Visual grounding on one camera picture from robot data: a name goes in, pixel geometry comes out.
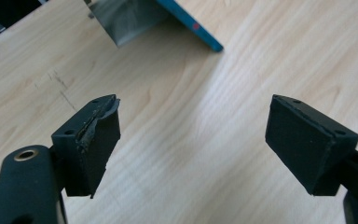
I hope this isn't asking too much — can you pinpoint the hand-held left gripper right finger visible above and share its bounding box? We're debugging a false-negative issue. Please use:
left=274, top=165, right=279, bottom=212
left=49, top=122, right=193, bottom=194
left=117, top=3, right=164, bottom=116
left=264, top=94, right=358, bottom=197

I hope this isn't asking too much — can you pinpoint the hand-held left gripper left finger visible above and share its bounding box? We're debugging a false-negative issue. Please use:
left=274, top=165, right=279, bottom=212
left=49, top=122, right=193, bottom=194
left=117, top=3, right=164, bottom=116
left=50, top=93, right=121, bottom=200

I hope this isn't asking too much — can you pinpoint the blue illustrated picture book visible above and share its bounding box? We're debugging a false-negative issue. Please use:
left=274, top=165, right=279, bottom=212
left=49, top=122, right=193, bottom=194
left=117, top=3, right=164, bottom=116
left=156, top=0, right=225, bottom=53

